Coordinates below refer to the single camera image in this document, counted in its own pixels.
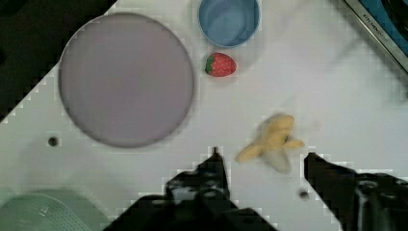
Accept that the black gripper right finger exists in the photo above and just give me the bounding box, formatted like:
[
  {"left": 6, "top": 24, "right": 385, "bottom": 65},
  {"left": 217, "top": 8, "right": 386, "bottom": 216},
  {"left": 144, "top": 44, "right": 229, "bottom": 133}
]
[{"left": 304, "top": 152, "right": 408, "bottom": 231}]

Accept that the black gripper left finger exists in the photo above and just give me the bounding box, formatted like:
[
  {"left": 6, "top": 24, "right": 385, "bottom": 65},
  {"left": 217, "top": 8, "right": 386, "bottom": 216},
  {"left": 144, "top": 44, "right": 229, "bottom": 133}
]
[{"left": 105, "top": 148, "right": 276, "bottom": 231}]

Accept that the peeled yellow toy banana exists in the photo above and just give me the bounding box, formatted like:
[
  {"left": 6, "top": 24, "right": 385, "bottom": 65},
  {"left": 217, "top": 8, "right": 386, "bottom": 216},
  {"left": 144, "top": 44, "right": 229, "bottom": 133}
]
[{"left": 236, "top": 115, "right": 305, "bottom": 174}]

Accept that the lavender round plate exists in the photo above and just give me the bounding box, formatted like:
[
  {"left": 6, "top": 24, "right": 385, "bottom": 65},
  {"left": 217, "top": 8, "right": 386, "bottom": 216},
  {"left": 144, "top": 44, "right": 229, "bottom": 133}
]
[{"left": 59, "top": 13, "right": 195, "bottom": 148}]

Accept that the red toy strawberry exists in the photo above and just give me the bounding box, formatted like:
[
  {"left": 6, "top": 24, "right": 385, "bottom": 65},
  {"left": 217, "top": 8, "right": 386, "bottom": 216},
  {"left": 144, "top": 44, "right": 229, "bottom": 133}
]
[{"left": 205, "top": 53, "right": 237, "bottom": 77}]

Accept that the green colander bowl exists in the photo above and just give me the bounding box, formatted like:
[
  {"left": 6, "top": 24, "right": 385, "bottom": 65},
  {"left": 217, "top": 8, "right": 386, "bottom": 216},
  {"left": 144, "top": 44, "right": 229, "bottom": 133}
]
[{"left": 0, "top": 189, "right": 110, "bottom": 231}]

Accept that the blue bowl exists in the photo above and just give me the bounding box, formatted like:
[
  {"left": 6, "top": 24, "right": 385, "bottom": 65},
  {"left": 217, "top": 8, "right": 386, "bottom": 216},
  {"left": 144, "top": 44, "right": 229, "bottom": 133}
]
[{"left": 197, "top": 0, "right": 261, "bottom": 48}]

